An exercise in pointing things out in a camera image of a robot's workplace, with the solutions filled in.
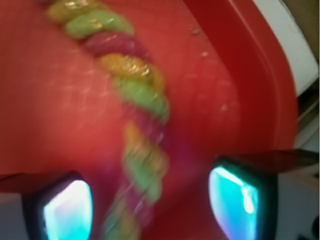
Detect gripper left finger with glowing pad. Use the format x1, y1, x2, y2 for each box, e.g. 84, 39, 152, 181
0, 171, 93, 240

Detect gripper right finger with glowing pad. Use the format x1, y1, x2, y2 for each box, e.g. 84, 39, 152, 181
208, 149, 320, 240

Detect multicolored twisted rope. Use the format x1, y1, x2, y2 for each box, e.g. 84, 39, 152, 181
37, 0, 171, 240

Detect red plastic tray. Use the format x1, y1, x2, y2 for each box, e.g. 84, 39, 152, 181
0, 0, 298, 240

